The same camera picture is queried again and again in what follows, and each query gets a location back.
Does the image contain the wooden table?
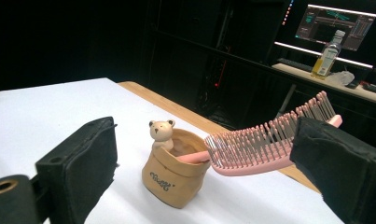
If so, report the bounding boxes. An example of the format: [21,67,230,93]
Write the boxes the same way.
[117,80,376,224]

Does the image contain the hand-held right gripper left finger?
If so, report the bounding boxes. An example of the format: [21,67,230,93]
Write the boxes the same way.
[35,116,119,224]

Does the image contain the computer monitor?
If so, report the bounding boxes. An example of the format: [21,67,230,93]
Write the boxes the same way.
[294,3,376,52]

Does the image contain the desk with grey metal frame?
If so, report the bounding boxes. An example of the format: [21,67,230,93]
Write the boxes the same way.
[271,63,376,119]

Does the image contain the clear plastic bag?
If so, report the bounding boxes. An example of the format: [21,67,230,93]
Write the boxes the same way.
[327,70,355,87]

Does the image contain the black keyboard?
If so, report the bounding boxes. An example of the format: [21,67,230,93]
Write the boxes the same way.
[276,57,314,73]
[362,81,376,96]

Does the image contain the tan bear holder cup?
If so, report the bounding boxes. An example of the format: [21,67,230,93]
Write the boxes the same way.
[141,119,213,210]

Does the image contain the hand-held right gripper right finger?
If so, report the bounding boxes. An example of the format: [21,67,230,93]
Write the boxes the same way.
[289,117,376,224]

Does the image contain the clear bottle with yellow liquid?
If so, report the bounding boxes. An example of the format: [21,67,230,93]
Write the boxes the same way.
[310,29,346,79]

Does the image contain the pink hairbrush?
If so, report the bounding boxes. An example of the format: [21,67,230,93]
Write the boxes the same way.
[175,90,344,177]

